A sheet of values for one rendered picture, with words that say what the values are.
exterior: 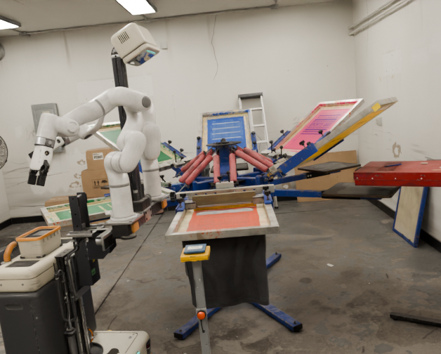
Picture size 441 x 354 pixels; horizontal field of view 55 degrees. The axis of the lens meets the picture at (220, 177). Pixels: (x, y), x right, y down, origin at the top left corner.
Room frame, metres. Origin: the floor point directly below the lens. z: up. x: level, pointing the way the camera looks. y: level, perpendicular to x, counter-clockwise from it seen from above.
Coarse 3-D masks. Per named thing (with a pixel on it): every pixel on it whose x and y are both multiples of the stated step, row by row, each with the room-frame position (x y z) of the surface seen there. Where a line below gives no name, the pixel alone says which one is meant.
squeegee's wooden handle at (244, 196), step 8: (232, 192) 2.68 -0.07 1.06; (240, 192) 2.67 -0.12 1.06; (248, 192) 2.66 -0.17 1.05; (192, 200) 2.68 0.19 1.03; (200, 200) 2.68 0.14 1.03; (208, 200) 2.68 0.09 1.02; (216, 200) 2.67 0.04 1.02; (224, 200) 2.67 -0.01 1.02; (232, 200) 2.67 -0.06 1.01; (240, 200) 2.67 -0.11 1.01; (248, 200) 2.66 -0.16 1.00
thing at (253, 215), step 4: (256, 204) 2.72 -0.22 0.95; (228, 208) 2.70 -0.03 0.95; (232, 208) 2.69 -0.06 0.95; (236, 208) 2.68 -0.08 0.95; (240, 208) 2.67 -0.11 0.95; (236, 212) 2.57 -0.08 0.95; (252, 212) 2.53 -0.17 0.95; (256, 212) 2.52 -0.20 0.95; (252, 216) 2.44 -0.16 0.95; (256, 216) 2.43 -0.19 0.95; (252, 220) 2.36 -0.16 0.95; (256, 220) 2.35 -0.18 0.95; (252, 224) 2.27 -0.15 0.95; (256, 224) 2.27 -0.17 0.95; (260, 224) 2.26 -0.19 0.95
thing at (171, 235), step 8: (176, 216) 2.47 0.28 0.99; (272, 216) 2.26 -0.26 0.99; (176, 224) 2.30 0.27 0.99; (272, 224) 2.12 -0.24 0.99; (168, 232) 2.15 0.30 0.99; (176, 232) 2.13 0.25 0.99; (184, 232) 2.12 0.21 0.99; (192, 232) 2.10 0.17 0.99; (200, 232) 2.10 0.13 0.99; (208, 232) 2.09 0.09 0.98; (216, 232) 2.09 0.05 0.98; (224, 232) 2.09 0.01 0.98; (232, 232) 2.09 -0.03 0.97; (240, 232) 2.09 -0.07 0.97; (248, 232) 2.08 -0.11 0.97; (256, 232) 2.08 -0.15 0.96; (264, 232) 2.08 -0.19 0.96; (272, 232) 2.08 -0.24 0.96; (168, 240) 2.10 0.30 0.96; (176, 240) 2.10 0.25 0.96; (184, 240) 2.10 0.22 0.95
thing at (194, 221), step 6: (204, 210) 2.71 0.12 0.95; (210, 210) 2.69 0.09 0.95; (216, 210) 2.68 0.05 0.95; (222, 210) 2.66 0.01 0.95; (192, 216) 2.57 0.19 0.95; (198, 216) 2.56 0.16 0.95; (192, 222) 2.44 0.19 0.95; (198, 222) 2.43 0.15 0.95; (192, 228) 2.30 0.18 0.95; (210, 228) 2.27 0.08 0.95; (216, 228) 2.26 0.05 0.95; (222, 228) 2.25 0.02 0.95
